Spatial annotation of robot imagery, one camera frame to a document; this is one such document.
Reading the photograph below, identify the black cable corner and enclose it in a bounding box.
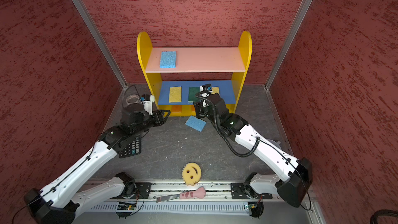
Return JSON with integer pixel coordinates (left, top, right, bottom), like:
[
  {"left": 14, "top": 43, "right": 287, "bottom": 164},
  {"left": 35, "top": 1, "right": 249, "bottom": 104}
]
[{"left": 370, "top": 209, "right": 398, "bottom": 224}]

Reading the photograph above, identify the yellow smiley face sponge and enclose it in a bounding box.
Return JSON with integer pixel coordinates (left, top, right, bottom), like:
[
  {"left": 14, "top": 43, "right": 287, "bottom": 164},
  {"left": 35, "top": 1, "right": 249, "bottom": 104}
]
[{"left": 181, "top": 162, "right": 202, "bottom": 186}]

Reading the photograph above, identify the yellow shelf with coloured boards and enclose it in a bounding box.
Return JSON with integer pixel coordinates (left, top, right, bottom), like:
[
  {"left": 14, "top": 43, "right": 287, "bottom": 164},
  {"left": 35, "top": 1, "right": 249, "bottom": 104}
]
[{"left": 137, "top": 31, "right": 252, "bottom": 117}]

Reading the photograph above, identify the clear tape roll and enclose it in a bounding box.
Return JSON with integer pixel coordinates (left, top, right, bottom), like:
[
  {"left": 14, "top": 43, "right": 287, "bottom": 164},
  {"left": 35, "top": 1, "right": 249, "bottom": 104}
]
[{"left": 124, "top": 94, "right": 141, "bottom": 107}]

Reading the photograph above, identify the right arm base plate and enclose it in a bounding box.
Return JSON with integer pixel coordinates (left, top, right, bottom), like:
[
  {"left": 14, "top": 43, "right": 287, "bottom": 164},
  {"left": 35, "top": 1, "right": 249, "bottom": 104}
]
[{"left": 230, "top": 183, "right": 273, "bottom": 200}]

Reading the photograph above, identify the blue sponge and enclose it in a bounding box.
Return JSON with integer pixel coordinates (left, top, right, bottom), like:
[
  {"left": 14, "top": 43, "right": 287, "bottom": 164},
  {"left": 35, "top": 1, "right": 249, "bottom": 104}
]
[
  {"left": 160, "top": 51, "right": 177, "bottom": 68},
  {"left": 185, "top": 116, "right": 206, "bottom": 132}
]

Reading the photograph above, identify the grey mug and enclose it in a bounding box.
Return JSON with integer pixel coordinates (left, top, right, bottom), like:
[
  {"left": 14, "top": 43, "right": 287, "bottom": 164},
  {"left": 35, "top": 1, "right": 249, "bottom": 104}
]
[{"left": 268, "top": 140, "right": 281, "bottom": 149}]

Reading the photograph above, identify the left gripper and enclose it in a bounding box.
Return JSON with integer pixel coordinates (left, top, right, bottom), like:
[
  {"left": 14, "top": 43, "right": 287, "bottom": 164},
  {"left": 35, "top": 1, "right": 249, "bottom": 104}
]
[{"left": 132, "top": 109, "right": 171, "bottom": 135}]

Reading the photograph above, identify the dark green sponge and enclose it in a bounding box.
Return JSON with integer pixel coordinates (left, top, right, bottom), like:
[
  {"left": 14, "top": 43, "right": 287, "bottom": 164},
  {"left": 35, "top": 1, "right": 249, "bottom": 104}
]
[{"left": 188, "top": 87, "right": 201, "bottom": 103}]

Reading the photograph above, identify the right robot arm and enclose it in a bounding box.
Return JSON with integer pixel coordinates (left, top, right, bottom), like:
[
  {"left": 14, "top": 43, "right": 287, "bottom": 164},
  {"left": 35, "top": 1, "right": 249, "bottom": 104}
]
[{"left": 194, "top": 91, "right": 313, "bottom": 207}]

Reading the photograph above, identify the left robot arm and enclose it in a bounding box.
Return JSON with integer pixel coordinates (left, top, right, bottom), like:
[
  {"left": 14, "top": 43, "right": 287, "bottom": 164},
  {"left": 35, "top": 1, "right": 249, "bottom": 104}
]
[{"left": 24, "top": 103, "right": 171, "bottom": 224}]

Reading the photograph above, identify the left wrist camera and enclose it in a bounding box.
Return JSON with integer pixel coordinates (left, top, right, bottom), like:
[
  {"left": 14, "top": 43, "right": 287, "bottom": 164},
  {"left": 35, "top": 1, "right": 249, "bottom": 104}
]
[{"left": 141, "top": 94, "right": 155, "bottom": 115}]

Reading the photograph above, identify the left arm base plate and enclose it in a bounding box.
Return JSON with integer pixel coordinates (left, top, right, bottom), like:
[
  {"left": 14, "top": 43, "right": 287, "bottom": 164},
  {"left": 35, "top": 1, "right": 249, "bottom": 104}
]
[{"left": 113, "top": 182, "right": 152, "bottom": 200}]

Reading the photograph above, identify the black calculator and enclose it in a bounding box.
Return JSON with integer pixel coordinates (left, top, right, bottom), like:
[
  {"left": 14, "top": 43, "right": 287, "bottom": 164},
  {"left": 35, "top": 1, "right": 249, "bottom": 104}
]
[{"left": 119, "top": 134, "right": 142, "bottom": 159}]

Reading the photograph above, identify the pink handled scraper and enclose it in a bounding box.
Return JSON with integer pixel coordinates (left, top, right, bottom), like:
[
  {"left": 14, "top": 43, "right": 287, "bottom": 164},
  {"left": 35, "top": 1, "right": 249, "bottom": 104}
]
[{"left": 156, "top": 187, "right": 206, "bottom": 203}]

